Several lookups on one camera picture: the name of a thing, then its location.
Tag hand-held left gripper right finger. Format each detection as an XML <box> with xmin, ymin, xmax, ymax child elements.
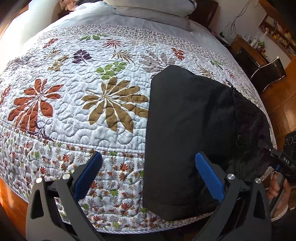
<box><xmin>195</xmin><ymin>152</ymin><xmax>271</xmax><ymax>241</ymax></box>

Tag black chrome chair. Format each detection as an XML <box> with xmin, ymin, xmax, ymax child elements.
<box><xmin>233</xmin><ymin>50</ymin><xmax>287</xmax><ymax>93</ymax></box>

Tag floral quilted bedspread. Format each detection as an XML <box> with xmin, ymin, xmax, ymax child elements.
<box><xmin>0</xmin><ymin>23</ymin><xmax>278</xmax><ymax>234</ymax></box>

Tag pile of crumpled clothes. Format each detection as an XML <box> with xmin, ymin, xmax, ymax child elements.
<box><xmin>60</xmin><ymin>0</ymin><xmax>79</xmax><ymax>11</ymax></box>

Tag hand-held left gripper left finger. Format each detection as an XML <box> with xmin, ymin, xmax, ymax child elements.
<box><xmin>25</xmin><ymin>152</ymin><xmax>104</xmax><ymax>241</ymax></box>

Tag person's right hand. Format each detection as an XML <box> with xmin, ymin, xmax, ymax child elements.
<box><xmin>267</xmin><ymin>173</ymin><xmax>290</xmax><ymax>209</ymax></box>

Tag wooden desk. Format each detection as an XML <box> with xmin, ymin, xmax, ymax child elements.
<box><xmin>229</xmin><ymin>37</ymin><xmax>270</xmax><ymax>68</ymax></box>

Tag dark wooden headboard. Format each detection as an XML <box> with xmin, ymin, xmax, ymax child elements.
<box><xmin>190</xmin><ymin>0</ymin><xmax>219</xmax><ymax>29</ymax></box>

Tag black pants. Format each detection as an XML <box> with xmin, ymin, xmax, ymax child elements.
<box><xmin>142</xmin><ymin>65</ymin><xmax>278</xmax><ymax>221</ymax></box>

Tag hanging cables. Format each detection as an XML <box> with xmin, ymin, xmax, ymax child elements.
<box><xmin>224</xmin><ymin>0</ymin><xmax>246</xmax><ymax>42</ymax></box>

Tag person's right forearm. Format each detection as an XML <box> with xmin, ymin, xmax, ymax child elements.
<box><xmin>270</xmin><ymin>205</ymin><xmax>290</xmax><ymax>223</ymax></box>

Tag wooden wall shelf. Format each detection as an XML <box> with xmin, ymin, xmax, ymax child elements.
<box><xmin>258</xmin><ymin>13</ymin><xmax>296</xmax><ymax>56</ymax></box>

